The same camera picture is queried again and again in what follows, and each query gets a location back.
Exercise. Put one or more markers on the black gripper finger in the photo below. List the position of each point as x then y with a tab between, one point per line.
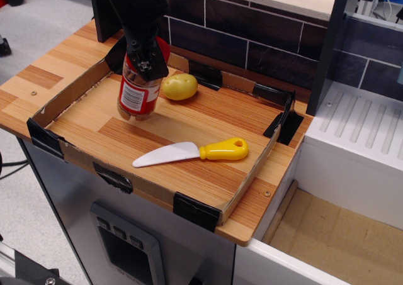
149	60

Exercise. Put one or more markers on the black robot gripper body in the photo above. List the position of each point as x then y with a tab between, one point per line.
140	18

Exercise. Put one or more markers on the red-lidded spice bottle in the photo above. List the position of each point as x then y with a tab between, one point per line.
137	97

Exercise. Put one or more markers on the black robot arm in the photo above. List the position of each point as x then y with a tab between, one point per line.
139	20

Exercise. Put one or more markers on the cardboard fence with black tape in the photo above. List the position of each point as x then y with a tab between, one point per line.
82	125

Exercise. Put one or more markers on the yellow toy potato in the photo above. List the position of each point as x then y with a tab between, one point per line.
180	87

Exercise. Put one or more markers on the grey toy oven cabinet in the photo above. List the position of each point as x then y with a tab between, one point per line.
121	238

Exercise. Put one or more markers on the white toy sink unit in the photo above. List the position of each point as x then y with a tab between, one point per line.
337	217

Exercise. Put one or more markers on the dark left shelf post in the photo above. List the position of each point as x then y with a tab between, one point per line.
106	21

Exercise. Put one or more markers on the yellow-handled white toy knife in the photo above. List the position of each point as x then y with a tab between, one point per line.
230	149

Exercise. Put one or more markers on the dark grey shelf post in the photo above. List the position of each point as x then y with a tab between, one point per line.
319	86

